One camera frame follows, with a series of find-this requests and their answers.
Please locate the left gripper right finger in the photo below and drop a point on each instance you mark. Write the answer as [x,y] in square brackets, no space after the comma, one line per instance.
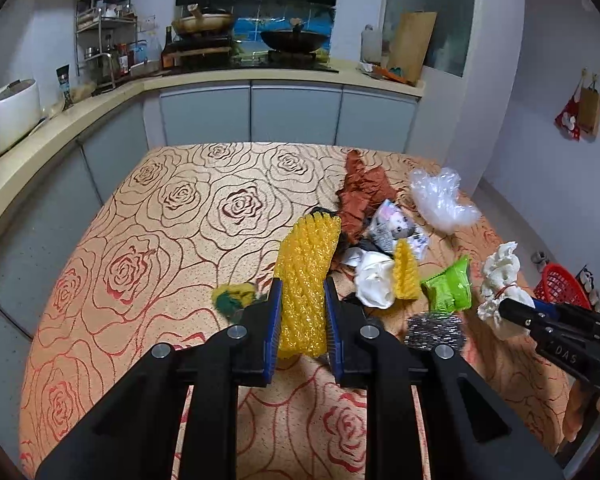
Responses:
[429,414]

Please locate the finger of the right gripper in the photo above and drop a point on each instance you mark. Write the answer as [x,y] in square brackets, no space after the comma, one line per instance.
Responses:
[577,352]
[575,316]

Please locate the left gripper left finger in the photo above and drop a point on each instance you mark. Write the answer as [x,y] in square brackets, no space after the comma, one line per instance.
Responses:
[173,414]

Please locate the green snack wrapper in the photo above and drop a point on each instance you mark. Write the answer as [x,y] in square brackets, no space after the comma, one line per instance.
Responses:
[450,290]

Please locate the steel wool scrubber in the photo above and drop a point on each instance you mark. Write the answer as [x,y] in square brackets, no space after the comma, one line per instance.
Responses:
[425,331]

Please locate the small yellow foam net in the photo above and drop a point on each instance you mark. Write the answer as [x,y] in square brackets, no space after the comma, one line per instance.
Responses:
[406,284]

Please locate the clear plastic bag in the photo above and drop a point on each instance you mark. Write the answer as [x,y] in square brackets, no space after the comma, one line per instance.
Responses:
[436,199]

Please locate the green yellow sponge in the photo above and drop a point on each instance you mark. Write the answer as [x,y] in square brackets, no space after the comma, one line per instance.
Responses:
[228,299]

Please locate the white tissue wad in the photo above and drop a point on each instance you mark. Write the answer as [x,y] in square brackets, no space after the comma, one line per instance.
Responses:
[373,277]

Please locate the silver cartoon snack wrapper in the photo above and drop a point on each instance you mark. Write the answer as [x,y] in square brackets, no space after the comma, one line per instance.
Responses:
[389,224]

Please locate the brown paper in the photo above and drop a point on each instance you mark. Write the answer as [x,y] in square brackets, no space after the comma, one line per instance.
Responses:
[363,191]

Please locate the large yellow foam net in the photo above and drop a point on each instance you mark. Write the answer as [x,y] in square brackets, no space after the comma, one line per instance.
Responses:
[303,261]

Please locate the black plastic bag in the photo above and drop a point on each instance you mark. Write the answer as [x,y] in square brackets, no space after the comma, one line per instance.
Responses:
[360,247]

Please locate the kitchen counter with cabinets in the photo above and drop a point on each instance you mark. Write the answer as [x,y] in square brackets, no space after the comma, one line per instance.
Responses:
[54,180]

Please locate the red plastic mesh basket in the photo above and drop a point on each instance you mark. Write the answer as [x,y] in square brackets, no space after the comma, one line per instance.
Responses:
[558,286]

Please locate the red hanging cloth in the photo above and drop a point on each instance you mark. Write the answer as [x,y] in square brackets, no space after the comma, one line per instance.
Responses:
[567,120]

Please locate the brown hanging paper bag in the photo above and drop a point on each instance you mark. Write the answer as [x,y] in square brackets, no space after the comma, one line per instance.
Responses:
[589,108]

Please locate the wooden cutting board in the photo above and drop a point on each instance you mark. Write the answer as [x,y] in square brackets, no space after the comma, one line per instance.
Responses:
[407,51]

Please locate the white plastic jug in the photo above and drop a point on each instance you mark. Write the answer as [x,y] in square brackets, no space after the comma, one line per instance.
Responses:
[371,45]

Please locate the white rice cooker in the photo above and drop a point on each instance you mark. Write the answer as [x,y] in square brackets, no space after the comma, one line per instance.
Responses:
[20,111]

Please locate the black wok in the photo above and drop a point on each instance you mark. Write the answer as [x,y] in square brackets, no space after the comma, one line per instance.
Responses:
[296,40]

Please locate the black gas stove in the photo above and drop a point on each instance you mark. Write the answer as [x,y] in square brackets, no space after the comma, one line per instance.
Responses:
[198,54]

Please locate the metal spice rack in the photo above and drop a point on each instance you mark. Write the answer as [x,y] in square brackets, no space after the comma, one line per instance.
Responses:
[104,31]

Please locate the beige frying pan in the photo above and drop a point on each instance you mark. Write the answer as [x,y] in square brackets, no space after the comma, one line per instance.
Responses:
[199,22]

